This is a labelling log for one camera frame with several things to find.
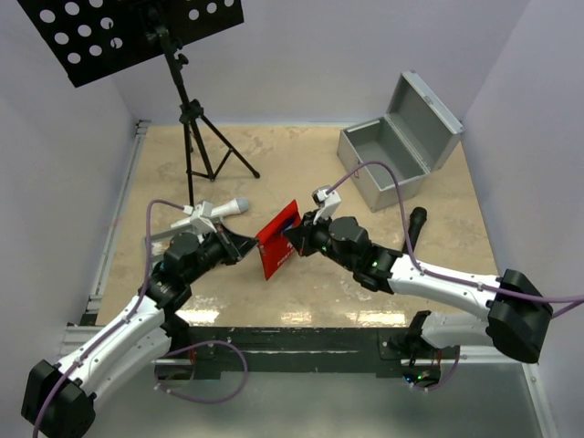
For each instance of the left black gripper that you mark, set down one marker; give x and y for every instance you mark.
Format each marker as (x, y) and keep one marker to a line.
(238, 244)

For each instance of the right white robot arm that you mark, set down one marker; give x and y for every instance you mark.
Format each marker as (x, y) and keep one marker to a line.
(505, 312)

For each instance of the black flashlight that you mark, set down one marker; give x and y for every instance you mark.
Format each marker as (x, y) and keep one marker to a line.
(415, 223)

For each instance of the black perforated music stand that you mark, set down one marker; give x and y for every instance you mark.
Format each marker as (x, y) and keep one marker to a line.
(96, 39)

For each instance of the grey compartment tray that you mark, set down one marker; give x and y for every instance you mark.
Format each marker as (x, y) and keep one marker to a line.
(160, 242)

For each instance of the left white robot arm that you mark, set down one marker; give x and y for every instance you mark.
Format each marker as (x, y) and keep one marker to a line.
(61, 398)

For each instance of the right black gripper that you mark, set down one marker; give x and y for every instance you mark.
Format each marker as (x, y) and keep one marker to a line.
(301, 236)

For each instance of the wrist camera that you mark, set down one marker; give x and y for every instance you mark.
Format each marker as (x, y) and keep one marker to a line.
(327, 200)
(198, 219)

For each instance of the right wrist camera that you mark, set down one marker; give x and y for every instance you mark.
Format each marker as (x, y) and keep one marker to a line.
(327, 200)

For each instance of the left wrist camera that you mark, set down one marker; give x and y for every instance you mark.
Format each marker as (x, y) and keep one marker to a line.
(198, 219)

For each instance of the red first aid pouch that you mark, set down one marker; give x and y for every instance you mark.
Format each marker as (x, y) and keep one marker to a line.
(274, 247)

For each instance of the grey metal case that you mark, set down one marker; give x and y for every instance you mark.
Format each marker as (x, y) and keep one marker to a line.
(395, 152)

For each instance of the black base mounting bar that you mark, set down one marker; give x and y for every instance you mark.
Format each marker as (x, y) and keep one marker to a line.
(212, 351)

